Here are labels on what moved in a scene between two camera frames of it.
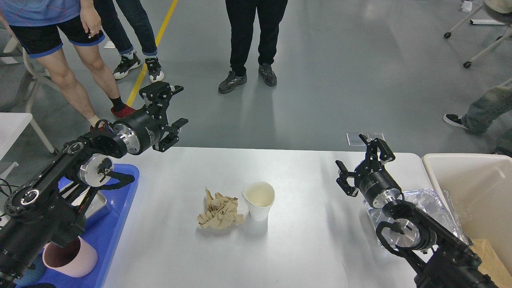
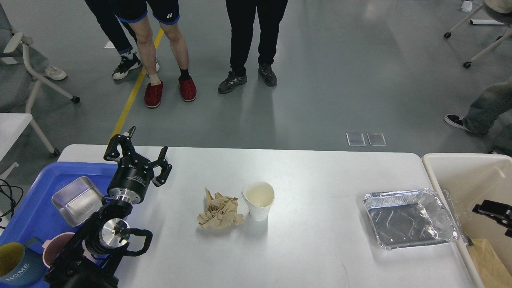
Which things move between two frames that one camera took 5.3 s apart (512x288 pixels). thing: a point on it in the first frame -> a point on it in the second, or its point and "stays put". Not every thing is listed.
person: (52, 30) -> (139, 13)
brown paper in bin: (490, 265) stays put
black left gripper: (141, 131) -> (130, 181)
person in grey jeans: (489, 111) stays put
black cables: (1, 189) stays put
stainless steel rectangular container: (98, 201) stays put
